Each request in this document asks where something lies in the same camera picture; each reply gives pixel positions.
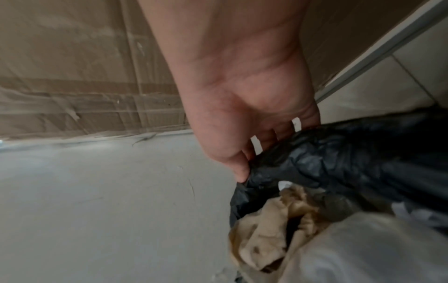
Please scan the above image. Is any person's right hand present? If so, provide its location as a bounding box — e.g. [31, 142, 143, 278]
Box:
[136, 0, 322, 184]

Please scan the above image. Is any black plastic garbage bag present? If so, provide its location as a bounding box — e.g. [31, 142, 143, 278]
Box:
[229, 106, 448, 283]

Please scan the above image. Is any crumpled brown paper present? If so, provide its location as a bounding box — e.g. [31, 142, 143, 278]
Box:
[229, 183, 347, 274]

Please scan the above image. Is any plastic-wrapped cardboard box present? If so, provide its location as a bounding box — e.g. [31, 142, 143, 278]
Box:
[0, 0, 433, 140]

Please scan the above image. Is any white plastic sheet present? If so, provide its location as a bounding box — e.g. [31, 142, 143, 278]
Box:
[283, 212, 448, 283]

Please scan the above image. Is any crumpled white paper scrap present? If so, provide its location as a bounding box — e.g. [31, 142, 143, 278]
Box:
[390, 201, 448, 230]

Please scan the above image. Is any grey metal frame rail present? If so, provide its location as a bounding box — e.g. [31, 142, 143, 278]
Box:
[315, 0, 448, 104]

